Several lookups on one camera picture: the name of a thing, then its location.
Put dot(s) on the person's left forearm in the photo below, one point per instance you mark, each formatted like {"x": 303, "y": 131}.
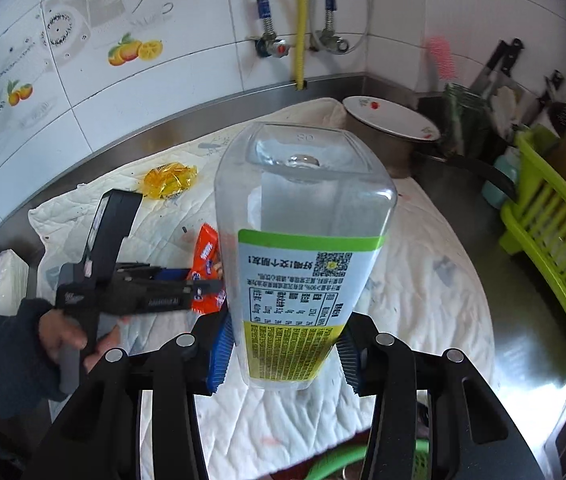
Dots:
{"x": 3, "y": 350}

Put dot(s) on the person's left hand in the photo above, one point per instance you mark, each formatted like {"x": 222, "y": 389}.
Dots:
{"x": 50, "y": 332}

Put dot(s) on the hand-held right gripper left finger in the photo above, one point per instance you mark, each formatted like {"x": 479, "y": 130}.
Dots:
{"x": 220, "y": 355}

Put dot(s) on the white quilted mat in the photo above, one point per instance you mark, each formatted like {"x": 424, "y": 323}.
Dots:
{"x": 413, "y": 285}

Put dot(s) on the metal water valve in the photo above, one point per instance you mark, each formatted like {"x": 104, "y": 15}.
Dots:
{"x": 278, "y": 49}
{"x": 333, "y": 42}

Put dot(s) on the orange snack packet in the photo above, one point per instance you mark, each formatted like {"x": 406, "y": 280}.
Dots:
{"x": 205, "y": 255}

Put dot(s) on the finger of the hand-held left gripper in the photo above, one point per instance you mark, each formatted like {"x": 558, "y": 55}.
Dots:
{"x": 173, "y": 295}
{"x": 175, "y": 275}

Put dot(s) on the white plastic bag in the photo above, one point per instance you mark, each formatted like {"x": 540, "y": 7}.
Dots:
{"x": 8, "y": 280}

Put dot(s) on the green plastic basket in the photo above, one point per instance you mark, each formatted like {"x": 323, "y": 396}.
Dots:
{"x": 330, "y": 462}

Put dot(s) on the yellow plastic wrapper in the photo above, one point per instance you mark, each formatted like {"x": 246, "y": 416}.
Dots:
{"x": 170, "y": 180}

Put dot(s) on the white floral plate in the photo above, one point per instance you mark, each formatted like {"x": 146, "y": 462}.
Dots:
{"x": 388, "y": 117}

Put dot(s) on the pink brush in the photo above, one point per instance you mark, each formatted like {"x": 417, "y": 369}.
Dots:
{"x": 440, "y": 57}

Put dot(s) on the dark utensil holder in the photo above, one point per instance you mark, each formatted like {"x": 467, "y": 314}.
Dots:
{"x": 463, "y": 120}

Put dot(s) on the clear bottle with green label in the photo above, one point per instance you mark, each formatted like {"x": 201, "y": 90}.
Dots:
{"x": 303, "y": 270}

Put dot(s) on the green dish rack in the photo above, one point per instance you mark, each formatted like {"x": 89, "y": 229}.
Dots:
{"x": 553, "y": 240}

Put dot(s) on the white spatula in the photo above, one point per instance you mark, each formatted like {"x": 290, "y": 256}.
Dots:
{"x": 505, "y": 102}

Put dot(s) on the teal plastic bottle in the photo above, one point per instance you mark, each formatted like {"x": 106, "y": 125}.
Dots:
{"x": 505, "y": 162}

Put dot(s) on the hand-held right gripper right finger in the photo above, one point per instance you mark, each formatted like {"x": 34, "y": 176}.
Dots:
{"x": 350, "y": 360}

